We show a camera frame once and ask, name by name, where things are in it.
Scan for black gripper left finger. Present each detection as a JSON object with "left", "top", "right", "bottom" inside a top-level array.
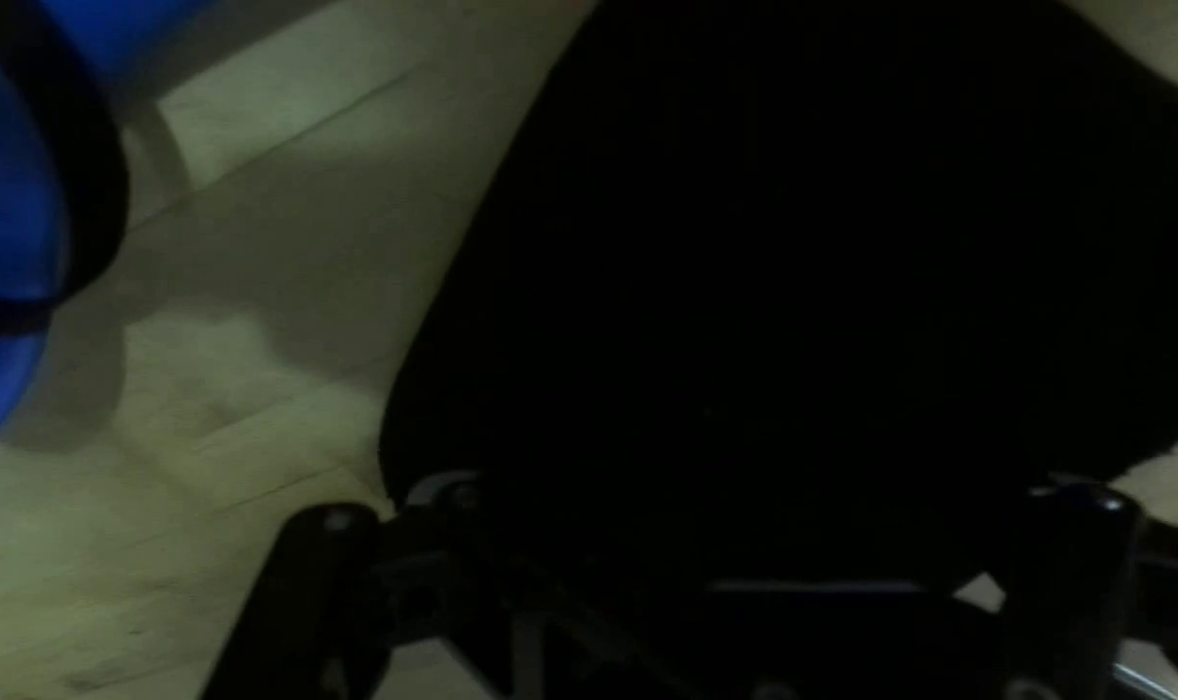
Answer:
[{"left": 198, "top": 499, "right": 400, "bottom": 700}]

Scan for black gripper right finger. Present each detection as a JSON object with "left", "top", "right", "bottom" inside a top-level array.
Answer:
[{"left": 997, "top": 477, "right": 1151, "bottom": 700}]

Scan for black square pad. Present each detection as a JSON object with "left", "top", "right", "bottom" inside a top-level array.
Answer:
[{"left": 374, "top": 0, "right": 1178, "bottom": 598}]

